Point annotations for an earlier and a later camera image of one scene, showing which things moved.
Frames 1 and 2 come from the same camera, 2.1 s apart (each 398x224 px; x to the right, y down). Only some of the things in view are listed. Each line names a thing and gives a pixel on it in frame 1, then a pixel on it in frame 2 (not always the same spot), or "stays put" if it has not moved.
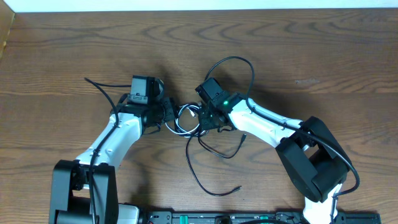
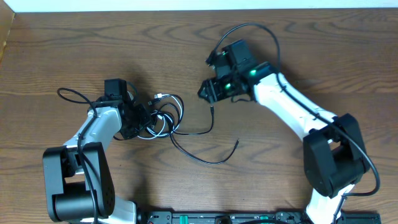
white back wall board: x=80 y=6 stays put
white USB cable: x=173 y=127 to x=165 y=122
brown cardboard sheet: x=7 y=18 stays put
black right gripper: x=204 y=123 to x=214 y=89
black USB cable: x=197 y=139 to x=173 y=134
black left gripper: x=171 y=108 to x=147 y=119
